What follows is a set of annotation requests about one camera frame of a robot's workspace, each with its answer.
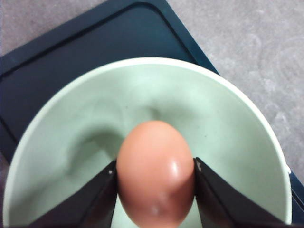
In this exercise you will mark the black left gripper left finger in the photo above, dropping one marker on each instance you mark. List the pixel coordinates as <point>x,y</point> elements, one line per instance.
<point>89,205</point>

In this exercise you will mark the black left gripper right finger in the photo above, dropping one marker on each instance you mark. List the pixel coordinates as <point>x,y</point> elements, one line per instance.
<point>222,205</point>

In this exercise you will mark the light green bowl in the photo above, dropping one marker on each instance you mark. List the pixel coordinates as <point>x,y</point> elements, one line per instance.
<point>75,134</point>

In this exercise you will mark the brown egg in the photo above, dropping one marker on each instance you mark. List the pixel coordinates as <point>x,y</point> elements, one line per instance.
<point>156,175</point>

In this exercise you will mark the dark green rectangular tray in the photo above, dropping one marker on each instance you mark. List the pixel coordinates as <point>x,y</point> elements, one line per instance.
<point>108,32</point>

